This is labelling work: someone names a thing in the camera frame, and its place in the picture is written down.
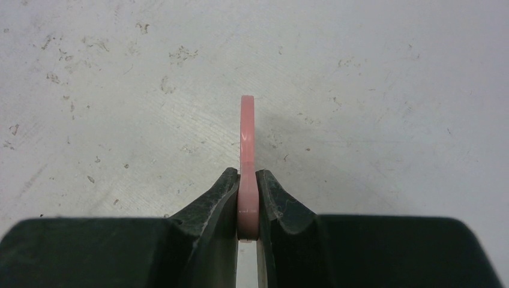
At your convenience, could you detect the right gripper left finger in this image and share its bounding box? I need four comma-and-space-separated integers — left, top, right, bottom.
1, 168, 239, 287

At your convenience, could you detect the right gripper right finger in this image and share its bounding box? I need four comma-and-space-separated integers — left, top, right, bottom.
256, 170, 502, 287

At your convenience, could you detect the pink hand brush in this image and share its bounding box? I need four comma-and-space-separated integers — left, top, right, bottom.
237, 95, 259, 241

